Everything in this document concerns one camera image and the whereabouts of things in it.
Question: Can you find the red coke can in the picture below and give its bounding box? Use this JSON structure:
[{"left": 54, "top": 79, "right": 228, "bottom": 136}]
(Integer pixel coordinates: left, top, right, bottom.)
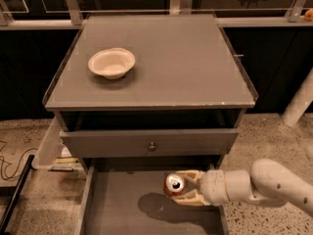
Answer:
[{"left": 163, "top": 173, "right": 187, "bottom": 197}]

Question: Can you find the clear plastic bin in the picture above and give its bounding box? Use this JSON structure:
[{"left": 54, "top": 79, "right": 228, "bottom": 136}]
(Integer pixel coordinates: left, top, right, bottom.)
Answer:
[{"left": 32, "top": 118, "right": 82, "bottom": 172}]

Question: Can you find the grey drawer cabinet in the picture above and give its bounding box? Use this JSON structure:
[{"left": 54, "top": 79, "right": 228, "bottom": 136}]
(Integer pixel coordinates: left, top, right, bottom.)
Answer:
[{"left": 42, "top": 13, "right": 259, "bottom": 235}]

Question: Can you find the grey top drawer front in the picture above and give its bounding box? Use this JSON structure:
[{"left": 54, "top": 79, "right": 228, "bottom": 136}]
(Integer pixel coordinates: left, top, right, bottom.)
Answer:
[{"left": 61, "top": 128, "right": 238, "bottom": 158}]

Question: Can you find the orange fruit on ledge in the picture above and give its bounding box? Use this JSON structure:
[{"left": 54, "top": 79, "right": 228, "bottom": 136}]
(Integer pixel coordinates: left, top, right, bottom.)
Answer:
[{"left": 304, "top": 9, "right": 313, "bottom": 22}]

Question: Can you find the open grey middle drawer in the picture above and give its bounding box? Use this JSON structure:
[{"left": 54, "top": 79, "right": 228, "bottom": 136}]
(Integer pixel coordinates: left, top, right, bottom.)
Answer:
[{"left": 74, "top": 157, "right": 229, "bottom": 235}]

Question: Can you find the black bar on floor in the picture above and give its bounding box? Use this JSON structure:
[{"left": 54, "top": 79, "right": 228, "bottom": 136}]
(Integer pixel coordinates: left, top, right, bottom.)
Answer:
[{"left": 0, "top": 155, "right": 34, "bottom": 235}]

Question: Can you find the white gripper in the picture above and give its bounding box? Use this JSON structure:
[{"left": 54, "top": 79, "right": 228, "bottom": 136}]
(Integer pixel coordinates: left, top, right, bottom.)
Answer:
[{"left": 172, "top": 169, "right": 229, "bottom": 207}]

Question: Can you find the round brass drawer knob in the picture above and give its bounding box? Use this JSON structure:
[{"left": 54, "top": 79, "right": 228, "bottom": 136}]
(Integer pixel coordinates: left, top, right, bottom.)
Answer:
[{"left": 149, "top": 142, "right": 157, "bottom": 152}]

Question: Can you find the white paper bowl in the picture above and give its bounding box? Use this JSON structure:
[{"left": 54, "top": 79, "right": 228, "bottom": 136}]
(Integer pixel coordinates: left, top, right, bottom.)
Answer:
[{"left": 88, "top": 48, "right": 136, "bottom": 79}]

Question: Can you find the black cable on floor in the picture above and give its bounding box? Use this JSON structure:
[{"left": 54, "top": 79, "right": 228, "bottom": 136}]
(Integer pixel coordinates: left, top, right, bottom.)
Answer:
[{"left": 0, "top": 139, "right": 39, "bottom": 181}]

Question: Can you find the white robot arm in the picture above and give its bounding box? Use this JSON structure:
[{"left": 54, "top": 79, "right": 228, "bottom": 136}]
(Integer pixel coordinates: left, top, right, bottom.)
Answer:
[{"left": 163, "top": 159, "right": 313, "bottom": 216}]

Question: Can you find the metal window rail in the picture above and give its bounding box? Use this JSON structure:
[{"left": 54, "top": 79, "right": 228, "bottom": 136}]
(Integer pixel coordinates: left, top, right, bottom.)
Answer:
[{"left": 0, "top": 0, "right": 313, "bottom": 30}]

